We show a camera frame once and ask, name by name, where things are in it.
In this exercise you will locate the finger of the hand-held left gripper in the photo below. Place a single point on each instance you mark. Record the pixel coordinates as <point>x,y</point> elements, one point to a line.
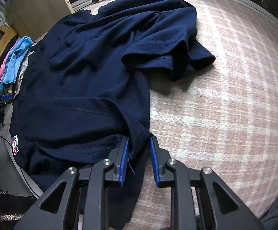
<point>6,97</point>

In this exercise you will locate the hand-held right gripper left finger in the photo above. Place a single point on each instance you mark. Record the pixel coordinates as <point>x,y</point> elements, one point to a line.
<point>124,163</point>

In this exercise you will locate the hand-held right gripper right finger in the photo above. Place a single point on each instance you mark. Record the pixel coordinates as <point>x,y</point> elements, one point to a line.
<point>154,163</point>

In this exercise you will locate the navy blue t-shirt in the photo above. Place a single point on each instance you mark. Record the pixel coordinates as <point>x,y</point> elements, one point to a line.
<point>81,76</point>

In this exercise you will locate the pink garment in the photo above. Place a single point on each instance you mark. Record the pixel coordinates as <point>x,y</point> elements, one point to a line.
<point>1,73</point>

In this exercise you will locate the light blue striped garment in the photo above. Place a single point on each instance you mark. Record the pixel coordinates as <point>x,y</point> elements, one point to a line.
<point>12,67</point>

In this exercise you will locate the light wooden board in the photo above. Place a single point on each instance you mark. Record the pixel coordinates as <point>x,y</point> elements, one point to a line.
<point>38,9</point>

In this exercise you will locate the pink plaid blanket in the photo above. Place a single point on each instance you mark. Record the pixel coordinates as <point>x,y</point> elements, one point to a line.
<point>225,100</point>

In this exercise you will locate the black sequined sweater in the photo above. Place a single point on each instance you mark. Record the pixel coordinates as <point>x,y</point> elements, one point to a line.
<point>7,210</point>

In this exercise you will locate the orange wooden frame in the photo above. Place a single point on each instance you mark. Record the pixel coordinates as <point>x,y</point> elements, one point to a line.
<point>0,45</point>

